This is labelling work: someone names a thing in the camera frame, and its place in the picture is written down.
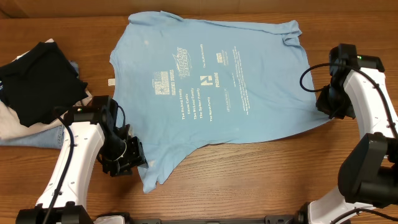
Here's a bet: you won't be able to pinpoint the folded cream white garment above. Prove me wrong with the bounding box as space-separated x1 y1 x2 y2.
1 39 92 140

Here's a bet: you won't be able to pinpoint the light blue printed t-shirt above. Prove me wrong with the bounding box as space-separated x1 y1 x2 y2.
110 11 328 193

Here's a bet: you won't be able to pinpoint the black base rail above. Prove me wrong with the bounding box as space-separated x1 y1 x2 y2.
93 212 309 224

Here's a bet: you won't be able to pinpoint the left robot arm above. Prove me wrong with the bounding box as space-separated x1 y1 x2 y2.
16 96 148 224

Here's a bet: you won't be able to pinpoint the folded blue denim jeans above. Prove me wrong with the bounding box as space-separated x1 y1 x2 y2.
0 60 80 151

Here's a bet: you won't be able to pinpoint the folded black garment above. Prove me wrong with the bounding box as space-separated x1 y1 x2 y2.
1 42 88 127

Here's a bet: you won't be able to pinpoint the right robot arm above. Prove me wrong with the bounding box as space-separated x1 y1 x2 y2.
264 44 397 223

